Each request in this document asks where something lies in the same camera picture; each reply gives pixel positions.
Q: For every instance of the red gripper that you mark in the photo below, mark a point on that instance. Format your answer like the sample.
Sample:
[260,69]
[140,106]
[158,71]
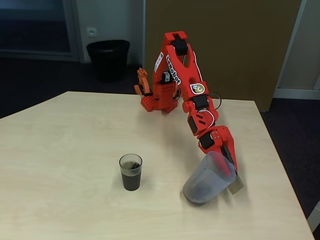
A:
[217,140]

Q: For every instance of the red robot arm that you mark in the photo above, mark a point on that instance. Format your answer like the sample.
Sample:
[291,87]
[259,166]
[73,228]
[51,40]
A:
[185,80]

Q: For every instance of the clear drinking glass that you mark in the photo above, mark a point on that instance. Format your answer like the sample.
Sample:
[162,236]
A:
[130,177]

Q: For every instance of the grey furniture corner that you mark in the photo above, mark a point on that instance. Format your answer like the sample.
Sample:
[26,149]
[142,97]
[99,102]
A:
[314,220]

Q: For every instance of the orange table clamp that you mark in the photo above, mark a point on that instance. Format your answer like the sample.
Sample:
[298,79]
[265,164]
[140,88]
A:
[143,82]

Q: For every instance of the brown cork board panel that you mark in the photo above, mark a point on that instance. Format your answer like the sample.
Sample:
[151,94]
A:
[237,37]

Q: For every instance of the black waste bin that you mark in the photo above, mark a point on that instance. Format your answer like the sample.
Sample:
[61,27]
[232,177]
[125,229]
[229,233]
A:
[108,62]

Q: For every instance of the grey framed glass partition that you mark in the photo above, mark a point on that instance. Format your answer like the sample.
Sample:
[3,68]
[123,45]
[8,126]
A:
[35,30]

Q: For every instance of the white door frame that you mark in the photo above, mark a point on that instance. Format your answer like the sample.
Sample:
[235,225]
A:
[295,93]

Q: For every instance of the white wall socket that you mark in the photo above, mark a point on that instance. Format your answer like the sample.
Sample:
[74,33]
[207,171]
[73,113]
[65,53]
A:
[91,32]

